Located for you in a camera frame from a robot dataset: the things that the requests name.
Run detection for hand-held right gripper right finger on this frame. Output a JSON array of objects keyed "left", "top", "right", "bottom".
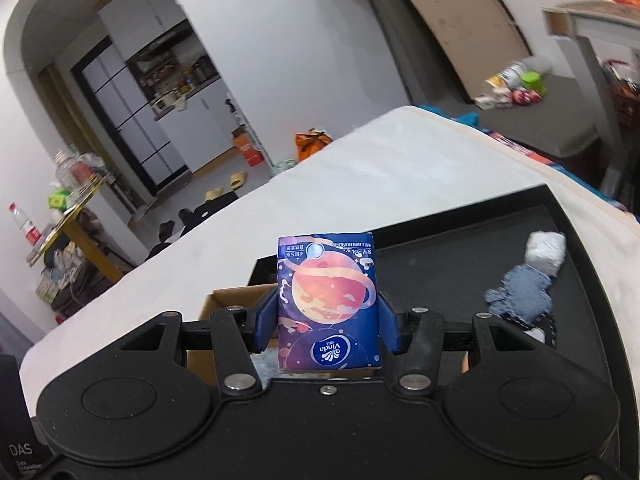
[{"left": 378, "top": 290, "right": 539, "bottom": 394}]

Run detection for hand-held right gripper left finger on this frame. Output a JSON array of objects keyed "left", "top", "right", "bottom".
[{"left": 117, "top": 285, "right": 279, "bottom": 394}]

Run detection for brown cardboard box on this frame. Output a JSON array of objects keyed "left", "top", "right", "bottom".
[{"left": 186, "top": 284, "right": 473, "bottom": 390}]

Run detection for blue tissue packet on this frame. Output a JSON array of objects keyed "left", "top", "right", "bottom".
[{"left": 276, "top": 232, "right": 384, "bottom": 372}]

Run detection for black tray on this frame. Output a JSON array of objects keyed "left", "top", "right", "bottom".
[{"left": 247, "top": 183, "right": 640, "bottom": 466}]

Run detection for blue knitted cloth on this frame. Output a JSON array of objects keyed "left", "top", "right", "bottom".
[{"left": 484, "top": 264, "right": 555, "bottom": 331}]

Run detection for clear bubble wrap bag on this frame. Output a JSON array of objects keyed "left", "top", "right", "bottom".
[{"left": 523, "top": 231, "right": 567, "bottom": 277}]

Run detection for black clothes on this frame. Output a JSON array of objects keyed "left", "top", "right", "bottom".
[{"left": 145, "top": 192, "right": 241, "bottom": 261}]

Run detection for orange cardboard box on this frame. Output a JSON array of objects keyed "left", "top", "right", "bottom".
[{"left": 231, "top": 132, "right": 265, "bottom": 167}]

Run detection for orange bag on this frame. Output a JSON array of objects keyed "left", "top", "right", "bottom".
[{"left": 294, "top": 129, "right": 333, "bottom": 163}]

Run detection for yellow side table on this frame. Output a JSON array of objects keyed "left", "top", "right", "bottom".
[{"left": 27, "top": 172, "right": 126, "bottom": 283}]

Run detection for white cabinet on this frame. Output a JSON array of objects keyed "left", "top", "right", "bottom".
[{"left": 152, "top": 80, "right": 241, "bottom": 173}]

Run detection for clear water bottle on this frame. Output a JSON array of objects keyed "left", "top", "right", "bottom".
[{"left": 7, "top": 201, "right": 43, "bottom": 247}]

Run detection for black framed glass door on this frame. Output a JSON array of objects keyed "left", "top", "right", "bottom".
[{"left": 70, "top": 40, "right": 193, "bottom": 196}]

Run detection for clear glass jar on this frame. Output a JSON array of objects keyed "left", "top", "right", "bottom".
[{"left": 52, "top": 150, "right": 83, "bottom": 196}]

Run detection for grey bench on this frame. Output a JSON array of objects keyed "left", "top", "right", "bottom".
[{"left": 370, "top": 0, "right": 601, "bottom": 157}]

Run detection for small red doll figures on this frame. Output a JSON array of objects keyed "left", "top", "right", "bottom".
[{"left": 510, "top": 87, "right": 545, "bottom": 106}]

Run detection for brown cardboard board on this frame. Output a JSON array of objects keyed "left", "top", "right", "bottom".
[{"left": 392, "top": 0, "right": 533, "bottom": 103}]

